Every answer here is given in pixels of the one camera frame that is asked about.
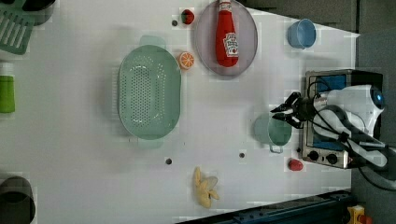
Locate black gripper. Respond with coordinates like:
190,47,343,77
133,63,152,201
271,91,316,129

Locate green mug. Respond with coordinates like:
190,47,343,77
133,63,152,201
253,114,292,154

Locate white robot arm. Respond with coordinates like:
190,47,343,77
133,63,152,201
271,85,395,181

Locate blue mug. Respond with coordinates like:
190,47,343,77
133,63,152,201
287,19,317,49

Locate red pepper toy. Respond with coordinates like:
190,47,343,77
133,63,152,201
288,159,304,172

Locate grey round plate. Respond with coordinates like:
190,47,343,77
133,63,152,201
194,0,258,77

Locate red ketchup bottle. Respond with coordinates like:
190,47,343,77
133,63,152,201
215,0,239,67

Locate peeled banana toy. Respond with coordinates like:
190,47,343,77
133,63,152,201
193,167,219,208

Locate orange slice toy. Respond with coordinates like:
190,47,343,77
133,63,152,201
177,51,194,70

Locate red strawberry toy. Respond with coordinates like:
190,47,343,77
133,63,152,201
181,9,195,25

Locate green colander basket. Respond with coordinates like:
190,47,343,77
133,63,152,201
118,35,181,148

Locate dark grey cup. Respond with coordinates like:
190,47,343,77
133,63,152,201
0,176,35,224
22,0,56,26

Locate green bottle white cap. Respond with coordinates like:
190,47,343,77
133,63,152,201
0,63,15,113

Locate green slotted spatula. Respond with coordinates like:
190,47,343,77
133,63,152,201
0,0,35,55

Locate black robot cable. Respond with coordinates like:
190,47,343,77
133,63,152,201
306,77,396,192

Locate blue metal frame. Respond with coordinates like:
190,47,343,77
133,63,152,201
177,190,356,224

